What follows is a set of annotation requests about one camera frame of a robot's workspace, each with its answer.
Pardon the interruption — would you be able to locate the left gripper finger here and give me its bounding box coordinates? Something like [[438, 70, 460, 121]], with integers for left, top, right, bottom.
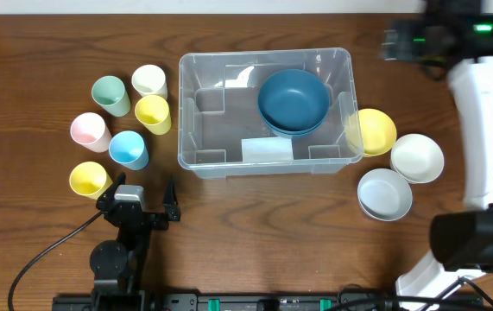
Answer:
[[162, 177, 181, 222], [97, 172, 126, 203]]

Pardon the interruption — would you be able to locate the white small bowl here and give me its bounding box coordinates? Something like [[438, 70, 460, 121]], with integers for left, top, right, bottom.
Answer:
[[390, 134, 445, 184]]

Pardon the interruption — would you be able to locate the yellow small bowl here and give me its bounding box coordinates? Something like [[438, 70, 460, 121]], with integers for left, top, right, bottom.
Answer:
[[344, 108, 397, 157]]

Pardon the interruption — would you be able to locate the dark blue large bowl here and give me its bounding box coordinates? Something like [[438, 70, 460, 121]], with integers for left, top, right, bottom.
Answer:
[[260, 111, 328, 138], [257, 69, 331, 116]]

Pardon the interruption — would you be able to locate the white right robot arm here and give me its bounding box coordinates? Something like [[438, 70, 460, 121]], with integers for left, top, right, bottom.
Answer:
[[382, 0, 493, 310]]

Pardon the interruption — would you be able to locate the white label in container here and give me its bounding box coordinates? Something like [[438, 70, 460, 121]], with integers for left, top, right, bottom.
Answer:
[[241, 136, 294, 163]]

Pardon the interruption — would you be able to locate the clear plastic storage container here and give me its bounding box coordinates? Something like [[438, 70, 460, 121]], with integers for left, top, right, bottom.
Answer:
[[178, 48, 363, 179]]

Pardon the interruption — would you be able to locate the yellow cup lower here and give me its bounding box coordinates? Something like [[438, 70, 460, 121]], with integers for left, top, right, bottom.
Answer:
[[69, 162, 113, 200]]

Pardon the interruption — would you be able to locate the yellow cup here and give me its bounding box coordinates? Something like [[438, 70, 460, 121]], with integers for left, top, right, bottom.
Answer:
[[135, 95, 172, 135], [69, 162, 113, 200]]

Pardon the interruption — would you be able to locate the blue cup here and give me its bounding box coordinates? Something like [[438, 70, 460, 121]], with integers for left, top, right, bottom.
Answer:
[[109, 130, 149, 170]]

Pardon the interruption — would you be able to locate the pink cup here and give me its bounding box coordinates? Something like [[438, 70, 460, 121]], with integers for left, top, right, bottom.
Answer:
[[70, 112, 112, 153]]

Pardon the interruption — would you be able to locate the yellow cup upper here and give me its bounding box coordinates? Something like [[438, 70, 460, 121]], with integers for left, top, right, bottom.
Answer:
[[135, 95, 172, 135]]

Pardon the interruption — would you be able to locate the green cup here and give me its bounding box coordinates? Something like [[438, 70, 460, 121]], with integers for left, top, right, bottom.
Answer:
[[92, 76, 131, 117]]

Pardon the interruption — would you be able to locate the cream cup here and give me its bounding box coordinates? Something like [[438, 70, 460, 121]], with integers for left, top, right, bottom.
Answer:
[[131, 64, 168, 99]]

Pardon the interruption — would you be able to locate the light blue small bowl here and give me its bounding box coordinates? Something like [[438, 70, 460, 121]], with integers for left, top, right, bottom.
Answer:
[[357, 168, 413, 222]]

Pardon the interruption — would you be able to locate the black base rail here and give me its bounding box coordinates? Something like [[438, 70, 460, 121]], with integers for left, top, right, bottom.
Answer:
[[51, 292, 484, 311]]

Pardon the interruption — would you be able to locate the black cable left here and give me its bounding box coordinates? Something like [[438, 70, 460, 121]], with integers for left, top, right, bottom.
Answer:
[[7, 210, 105, 311]]

